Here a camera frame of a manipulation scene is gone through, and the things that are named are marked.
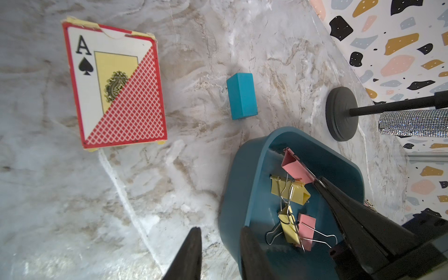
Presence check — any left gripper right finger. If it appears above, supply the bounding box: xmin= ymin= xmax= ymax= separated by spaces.
xmin=240 ymin=226 xmax=278 ymax=280

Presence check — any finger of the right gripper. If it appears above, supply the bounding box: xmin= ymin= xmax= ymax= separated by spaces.
xmin=320 ymin=176 xmax=418 ymax=256
xmin=313 ymin=180 xmax=390 ymax=275

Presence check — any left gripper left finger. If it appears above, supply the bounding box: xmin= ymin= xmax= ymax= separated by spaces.
xmin=163 ymin=227 xmax=202 ymax=280

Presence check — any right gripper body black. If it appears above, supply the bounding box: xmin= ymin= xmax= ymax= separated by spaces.
xmin=329 ymin=210 xmax=448 ymax=280

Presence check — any yellow binder clip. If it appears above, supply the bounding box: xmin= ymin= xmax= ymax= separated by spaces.
xmin=270 ymin=176 xmax=311 ymax=210
xmin=265 ymin=206 xmax=305 ymax=250

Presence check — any teal plastic storage box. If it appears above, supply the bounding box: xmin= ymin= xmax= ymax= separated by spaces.
xmin=218 ymin=127 xmax=365 ymax=280

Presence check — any pink binder clip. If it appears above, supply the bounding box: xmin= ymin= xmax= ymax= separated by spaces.
xmin=296 ymin=213 xmax=338 ymax=252
xmin=281 ymin=147 xmax=316 ymax=184

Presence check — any red patterned card box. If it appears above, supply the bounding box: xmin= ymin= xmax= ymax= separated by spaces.
xmin=62 ymin=17 xmax=168 ymax=151

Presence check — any microphone on black stand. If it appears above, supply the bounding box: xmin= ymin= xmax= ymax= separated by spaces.
xmin=325 ymin=87 xmax=448 ymax=142

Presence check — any teal rectangular block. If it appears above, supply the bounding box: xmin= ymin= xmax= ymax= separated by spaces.
xmin=226 ymin=73 xmax=258 ymax=120

